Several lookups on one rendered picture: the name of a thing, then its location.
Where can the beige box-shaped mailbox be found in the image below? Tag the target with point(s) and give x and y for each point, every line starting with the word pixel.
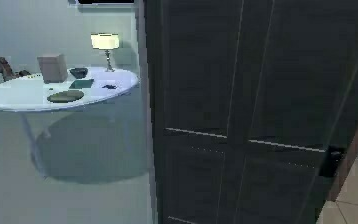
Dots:
pixel 53 68

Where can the dark panelled room door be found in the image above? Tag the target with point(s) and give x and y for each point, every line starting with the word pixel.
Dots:
pixel 247 110

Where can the small black object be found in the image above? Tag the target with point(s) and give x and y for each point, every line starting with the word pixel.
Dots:
pixel 109 86

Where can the teal flat book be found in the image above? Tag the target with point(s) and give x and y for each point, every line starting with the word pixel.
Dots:
pixel 82 83

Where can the table lamp with pale shade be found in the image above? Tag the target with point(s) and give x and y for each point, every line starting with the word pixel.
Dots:
pixel 105 42

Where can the dark round bowl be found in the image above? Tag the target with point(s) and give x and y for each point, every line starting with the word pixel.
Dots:
pixel 78 72

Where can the dark green round plate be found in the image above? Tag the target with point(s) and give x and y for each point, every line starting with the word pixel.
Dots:
pixel 65 96

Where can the white oval table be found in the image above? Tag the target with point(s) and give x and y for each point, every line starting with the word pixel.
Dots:
pixel 27 93

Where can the brown figurine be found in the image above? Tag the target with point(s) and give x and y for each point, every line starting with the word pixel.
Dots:
pixel 5 68

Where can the dark framed wall picture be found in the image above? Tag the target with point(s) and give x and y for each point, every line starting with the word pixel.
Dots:
pixel 105 1

